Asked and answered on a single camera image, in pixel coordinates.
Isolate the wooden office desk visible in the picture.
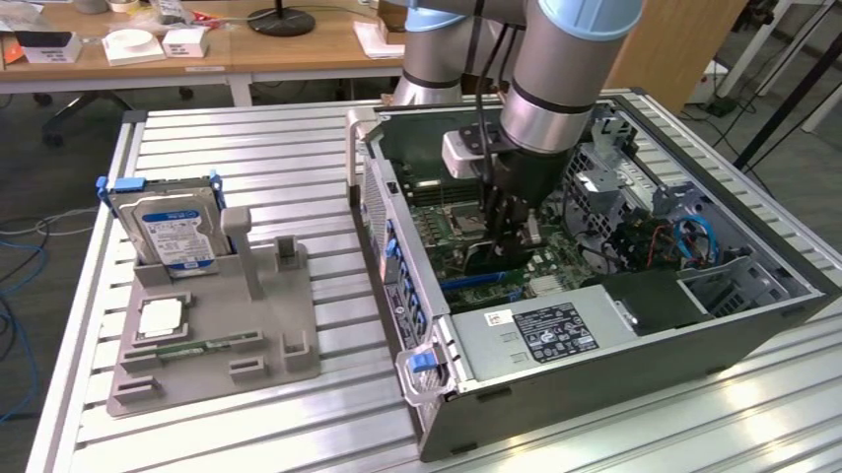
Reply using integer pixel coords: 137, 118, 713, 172
228, 0, 591, 95
0, 0, 254, 107

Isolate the open dark PC case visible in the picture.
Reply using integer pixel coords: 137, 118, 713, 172
345, 87, 842, 463

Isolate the orange cardboard box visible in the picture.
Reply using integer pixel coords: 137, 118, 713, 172
0, 33, 26, 71

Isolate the perforated metal disk bay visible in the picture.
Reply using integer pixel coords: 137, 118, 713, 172
564, 105, 699, 218

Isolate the white round holder on box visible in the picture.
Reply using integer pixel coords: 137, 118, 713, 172
101, 28, 166, 68

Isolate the green RAM stick with label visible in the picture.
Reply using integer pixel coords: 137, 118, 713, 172
429, 240, 469, 263

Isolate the black graphics card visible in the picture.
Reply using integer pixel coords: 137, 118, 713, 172
459, 239, 535, 278

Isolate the blue wire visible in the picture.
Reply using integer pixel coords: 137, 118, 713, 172
673, 214, 724, 270

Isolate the blue case latch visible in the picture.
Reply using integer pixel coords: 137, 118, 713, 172
407, 347, 439, 378

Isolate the black RAM slots bank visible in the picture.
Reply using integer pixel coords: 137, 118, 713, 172
405, 176, 488, 207

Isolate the blue floor cable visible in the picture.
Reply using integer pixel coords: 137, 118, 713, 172
0, 238, 50, 425

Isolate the wooden cabinet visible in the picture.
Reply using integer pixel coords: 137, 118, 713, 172
601, 0, 751, 102

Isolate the blue expansion slot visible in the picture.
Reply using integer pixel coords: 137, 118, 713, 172
439, 273, 515, 292

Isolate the green RAM stick bare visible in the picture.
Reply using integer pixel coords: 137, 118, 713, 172
153, 337, 234, 361

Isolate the grey power supply unit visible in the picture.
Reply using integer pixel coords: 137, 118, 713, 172
449, 285, 639, 383

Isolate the white box with red button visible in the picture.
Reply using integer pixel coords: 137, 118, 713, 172
683, 58, 731, 107

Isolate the grey plastic parts rack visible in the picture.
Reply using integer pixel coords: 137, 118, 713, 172
104, 206, 324, 419

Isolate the brown cardboard box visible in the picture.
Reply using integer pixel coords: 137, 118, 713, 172
377, 0, 413, 35

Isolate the plastic wrapped pack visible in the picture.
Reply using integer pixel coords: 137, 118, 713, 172
146, 0, 198, 26

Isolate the black office chair base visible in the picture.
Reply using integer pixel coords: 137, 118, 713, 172
32, 86, 197, 148

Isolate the dark arm cable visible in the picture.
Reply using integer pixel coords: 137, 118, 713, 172
469, 0, 520, 149

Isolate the white floor cable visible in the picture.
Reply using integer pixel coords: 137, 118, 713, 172
0, 206, 100, 237

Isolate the green motherboard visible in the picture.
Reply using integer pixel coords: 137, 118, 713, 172
393, 162, 612, 304

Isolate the red wire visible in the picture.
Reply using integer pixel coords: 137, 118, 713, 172
641, 224, 660, 267

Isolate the small white box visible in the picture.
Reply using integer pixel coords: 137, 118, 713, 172
160, 27, 210, 59

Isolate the white desk frame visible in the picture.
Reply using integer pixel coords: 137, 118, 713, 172
712, 0, 842, 134

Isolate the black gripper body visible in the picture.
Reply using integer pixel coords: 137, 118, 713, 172
488, 147, 572, 207

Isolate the white box with black top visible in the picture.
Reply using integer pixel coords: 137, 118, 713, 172
13, 30, 84, 64

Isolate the black wire bundle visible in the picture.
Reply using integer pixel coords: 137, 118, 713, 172
603, 211, 679, 273

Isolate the open metal disk bay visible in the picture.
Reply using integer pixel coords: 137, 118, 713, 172
676, 255, 800, 319

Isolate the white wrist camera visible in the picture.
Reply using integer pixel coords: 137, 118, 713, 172
440, 126, 505, 181

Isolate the CPU socket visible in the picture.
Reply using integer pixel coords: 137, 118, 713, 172
444, 201, 492, 234

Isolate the black stand pole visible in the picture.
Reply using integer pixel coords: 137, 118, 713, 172
729, 41, 842, 171

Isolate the black lamp base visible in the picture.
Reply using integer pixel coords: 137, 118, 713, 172
245, 0, 317, 38

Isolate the clear plastic bag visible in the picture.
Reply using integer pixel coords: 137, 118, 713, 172
0, 2, 46, 34

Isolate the hard disk in blue caddy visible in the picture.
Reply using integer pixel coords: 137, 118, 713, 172
94, 169, 229, 280

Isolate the white paper stack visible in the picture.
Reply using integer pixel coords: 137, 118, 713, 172
352, 19, 407, 60

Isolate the silver CPU chip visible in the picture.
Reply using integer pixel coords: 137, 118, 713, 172
137, 300, 185, 339

